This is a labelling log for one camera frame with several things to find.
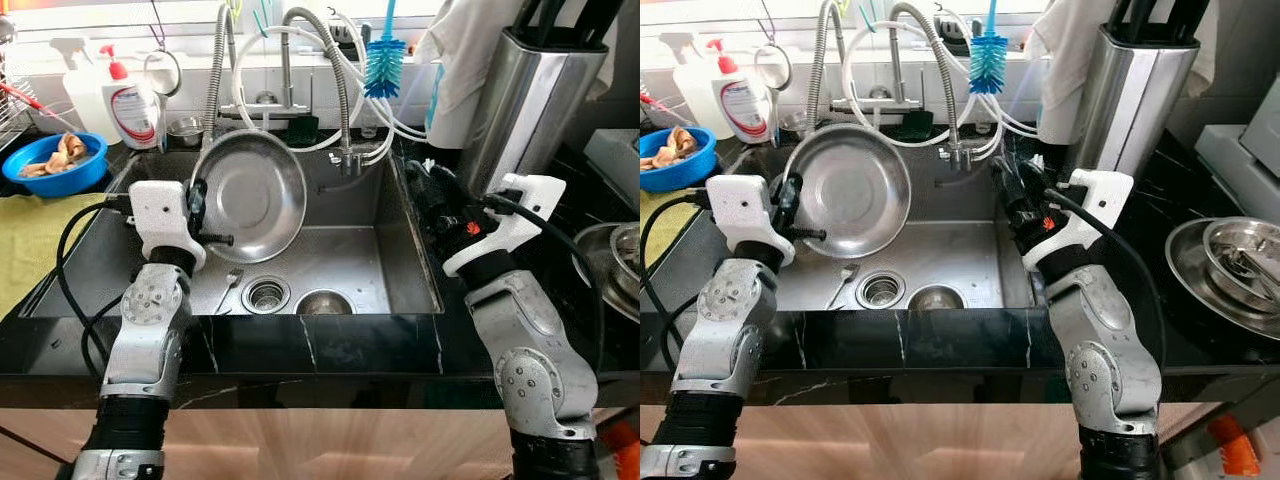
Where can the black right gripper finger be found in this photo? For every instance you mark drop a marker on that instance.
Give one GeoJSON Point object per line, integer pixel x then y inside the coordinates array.
{"type": "Point", "coordinates": [444, 178]}
{"type": "Point", "coordinates": [1006, 180]}
{"type": "Point", "coordinates": [420, 185]}
{"type": "Point", "coordinates": [1029, 173]}

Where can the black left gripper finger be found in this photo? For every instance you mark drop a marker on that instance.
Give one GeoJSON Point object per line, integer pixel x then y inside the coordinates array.
{"type": "Point", "coordinates": [787, 197]}
{"type": "Point", "coordinates": [197, 200]}

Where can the steel spoon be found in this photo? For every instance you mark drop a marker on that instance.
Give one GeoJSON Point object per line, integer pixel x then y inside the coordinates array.
{"type": "Point", "coordinates": [233, 277]}
{"type": "Point", "coordinates": [848, 270]}

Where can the large steel plate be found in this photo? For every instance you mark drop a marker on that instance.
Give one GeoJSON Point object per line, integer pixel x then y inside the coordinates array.
{"type": "Point", "coordinates": [860, 190]}
{"type": "Point", "coordinates": [250, 195]}
{"type": "Point", "coordinates": [590, 275]}
{"type": "Point", "coordinates": [1190, 275]}

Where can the steel bowl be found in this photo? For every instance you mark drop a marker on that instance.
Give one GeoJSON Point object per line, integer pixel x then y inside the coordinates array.
{"type": "Point", "coordinates": [1225, 245]}
{"type": "Point", "coordinates": [935, 298]}
{"type": "Point", "coordinates": [325, 303]}
{"type": "Point", "coordinates": [625, 250]}

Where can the small steel cup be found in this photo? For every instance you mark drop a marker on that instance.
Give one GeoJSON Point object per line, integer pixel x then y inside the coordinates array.
{"type": "Point", "coordinates": [185, 130]}
{"type": "Point", "coordinates": [795, 125]}

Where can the stainless steel sink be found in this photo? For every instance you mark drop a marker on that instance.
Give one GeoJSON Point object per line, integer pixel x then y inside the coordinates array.
{"type": "Point", "coordinates": [350, 250]}
{"type": "Point", "coordinates": [960, 245]}

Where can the steel sink drain strainer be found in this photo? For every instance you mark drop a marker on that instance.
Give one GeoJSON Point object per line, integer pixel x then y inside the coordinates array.
{"type": "Point", "coordinates": [881, 290]}
{"type": "Point", "coordinates": [266, 295]}

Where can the blue plastic bowl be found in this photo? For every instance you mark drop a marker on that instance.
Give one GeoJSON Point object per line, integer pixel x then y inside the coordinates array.
{"type": "Point", "coordinates": [695, 177]}
{"type": "Point", "coordinates": [65, 182]}

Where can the white red pump soap bottle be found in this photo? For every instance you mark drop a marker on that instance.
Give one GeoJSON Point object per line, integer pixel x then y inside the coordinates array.
{"type": "Point", "coordinates": [130, 112]}
{"type": "Point", "coordinates": [740, 108]}

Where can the stainless steel knife block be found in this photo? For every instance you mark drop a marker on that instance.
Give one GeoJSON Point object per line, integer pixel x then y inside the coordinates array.
{"type": "Point", "coordinates": [1135, 110]}
{"type": "Point", "coordinates": [530, 110]}

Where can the dark green sponge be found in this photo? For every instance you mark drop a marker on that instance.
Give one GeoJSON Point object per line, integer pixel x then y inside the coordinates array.
{"type": "Point", "coordinates": [303, 128]}
{"type": "Point", "coordinates": [912, 123]}

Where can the brown food scraps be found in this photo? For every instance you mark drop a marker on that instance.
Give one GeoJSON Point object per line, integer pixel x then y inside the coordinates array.
{"type": "Point", "coordinates": [678, 148]}
{"type": "Point", "coordinates": [65, 150]}

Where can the blue bottle brush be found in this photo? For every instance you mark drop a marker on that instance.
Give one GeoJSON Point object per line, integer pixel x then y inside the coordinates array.
{"type": "Point", "coordinates": [384, 65]}
{"type": "Point", "coordinates": [988, 60]}

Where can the metal spring faucet spout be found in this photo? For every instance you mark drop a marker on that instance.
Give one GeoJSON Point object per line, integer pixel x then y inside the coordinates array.
{"type": "Point", "coordinates": [213, 80]}
{"type": "Point", "coordinates": [822, 80]}

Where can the round metal strainer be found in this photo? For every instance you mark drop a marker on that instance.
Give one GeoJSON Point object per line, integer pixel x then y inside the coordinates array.
{"type": "Point", "coordinates": [772, 67]}
{"type": "Point", "coordinates": [162, 72]}

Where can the yellow dish cloth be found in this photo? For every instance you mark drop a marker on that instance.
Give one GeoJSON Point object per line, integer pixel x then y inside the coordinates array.
{"type": "Point", "coordinates": [655, 225]}
{"type": "Point", "coordinates": [35, 250]}

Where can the white spray bottle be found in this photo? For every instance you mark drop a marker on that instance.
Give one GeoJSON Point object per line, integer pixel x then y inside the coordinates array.
{"type": "Point", "coordinates": [80, 95]}
{"type": "Point", "coordinates": [690, 90]}

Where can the chrome tap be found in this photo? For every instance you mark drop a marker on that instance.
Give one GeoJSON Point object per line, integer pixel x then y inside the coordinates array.
{"type": "Point", "coordinates": [287, 65]}
{"type": "Point", "coordinates": [897, 60]}

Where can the grey white washing machine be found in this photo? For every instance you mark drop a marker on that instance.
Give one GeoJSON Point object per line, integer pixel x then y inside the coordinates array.
{"type": "Point", "coordinates": [615, 165]}
{"type": "Point", "coordinates": [1245, 150]}

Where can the light wood sink cabinet door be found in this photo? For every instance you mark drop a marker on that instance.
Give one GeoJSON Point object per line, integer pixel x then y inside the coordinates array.
{"type": "Point", "coordinates": [400, 445]}
{"type": "Point", "coordinates": [1000, 445]}
{"type": "Point", "coordinates": [830, 450]}
{"type": "Point", "coordinates": [220, 450]}

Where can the steel utensil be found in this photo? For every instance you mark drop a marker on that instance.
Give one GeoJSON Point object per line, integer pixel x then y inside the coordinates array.
{"type": "Point", "coordinates": [1260, 270]}

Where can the orange object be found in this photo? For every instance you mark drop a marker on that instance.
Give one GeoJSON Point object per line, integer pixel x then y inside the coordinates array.
{"type": "Point", "coordinates": [625, 455]}
{"type": "Point", "coordinates": [1228, 445]}

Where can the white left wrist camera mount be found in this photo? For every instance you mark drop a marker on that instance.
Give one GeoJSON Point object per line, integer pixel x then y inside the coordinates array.
{"type": "Point", "coordinates": [160, 215]}
{"type": "Point", "coordinates": [738, 210]}

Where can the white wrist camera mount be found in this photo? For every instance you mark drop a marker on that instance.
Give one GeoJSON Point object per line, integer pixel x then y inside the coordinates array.
{"type": "Point", "coordinates": [738, 210]}
{"type": "Point", "coordinates": [1095, 205]}
{"type": "Point", "coordinates": [520, 215]}
{"type": "Point", "coordinates": [160, 215]}

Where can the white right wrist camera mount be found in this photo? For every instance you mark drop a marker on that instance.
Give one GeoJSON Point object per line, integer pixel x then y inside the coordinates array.
{"type": "Point", "coordinates": [1095, 205]}
{"type": "Point", "coordinates": [520, 215]}

